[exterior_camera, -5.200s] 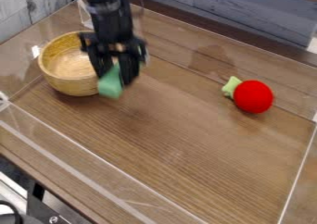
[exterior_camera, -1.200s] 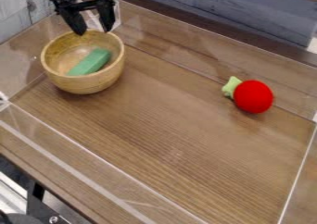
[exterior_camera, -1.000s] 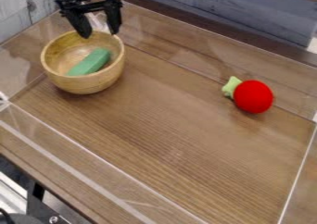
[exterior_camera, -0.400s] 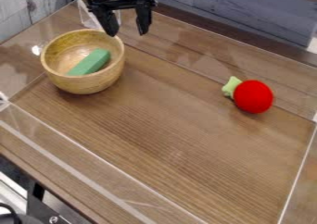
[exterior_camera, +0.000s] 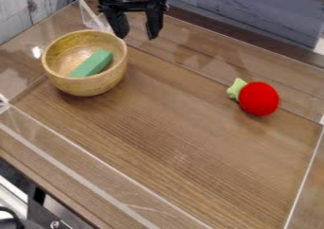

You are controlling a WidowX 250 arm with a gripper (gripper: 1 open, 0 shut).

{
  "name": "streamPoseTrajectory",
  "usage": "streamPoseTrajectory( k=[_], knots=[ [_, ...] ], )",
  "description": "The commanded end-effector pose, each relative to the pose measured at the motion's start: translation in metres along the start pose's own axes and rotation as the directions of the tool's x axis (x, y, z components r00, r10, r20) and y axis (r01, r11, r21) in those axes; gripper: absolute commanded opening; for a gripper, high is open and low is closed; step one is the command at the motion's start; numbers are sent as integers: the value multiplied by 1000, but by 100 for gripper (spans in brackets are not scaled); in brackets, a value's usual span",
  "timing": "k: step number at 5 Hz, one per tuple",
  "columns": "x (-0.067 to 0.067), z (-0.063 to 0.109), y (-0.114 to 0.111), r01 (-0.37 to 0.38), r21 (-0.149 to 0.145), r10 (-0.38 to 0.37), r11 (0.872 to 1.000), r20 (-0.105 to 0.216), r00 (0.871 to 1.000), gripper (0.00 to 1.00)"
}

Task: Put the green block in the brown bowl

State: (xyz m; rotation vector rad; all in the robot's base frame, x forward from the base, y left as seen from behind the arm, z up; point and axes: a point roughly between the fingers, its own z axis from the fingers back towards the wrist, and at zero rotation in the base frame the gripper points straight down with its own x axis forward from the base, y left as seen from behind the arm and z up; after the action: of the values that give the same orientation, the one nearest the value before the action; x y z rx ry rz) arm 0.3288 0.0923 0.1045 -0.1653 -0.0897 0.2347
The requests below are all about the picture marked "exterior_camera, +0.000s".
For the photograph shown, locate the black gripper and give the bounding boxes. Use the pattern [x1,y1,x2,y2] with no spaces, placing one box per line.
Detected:
[97,0,168,40]

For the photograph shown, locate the green rectangular block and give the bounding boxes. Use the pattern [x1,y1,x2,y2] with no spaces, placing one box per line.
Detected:
[68,49,112,78]

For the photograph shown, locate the brown wooden bowl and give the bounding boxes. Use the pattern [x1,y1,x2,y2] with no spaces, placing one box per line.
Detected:
[40,29,127,97]

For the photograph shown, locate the red plush radish toy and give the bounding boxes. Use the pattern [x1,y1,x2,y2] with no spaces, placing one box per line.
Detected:
[226,78,280,116]

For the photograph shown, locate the black metal table leg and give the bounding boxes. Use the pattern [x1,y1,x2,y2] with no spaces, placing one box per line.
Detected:
[27,185,73,229]

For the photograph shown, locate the clear acrylic corner bracket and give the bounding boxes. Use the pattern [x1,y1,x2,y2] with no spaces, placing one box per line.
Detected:
[79,0,112,32]

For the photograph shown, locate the clear acrylic tray wall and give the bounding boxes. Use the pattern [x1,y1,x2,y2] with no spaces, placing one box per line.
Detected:
[0,95,211,229]

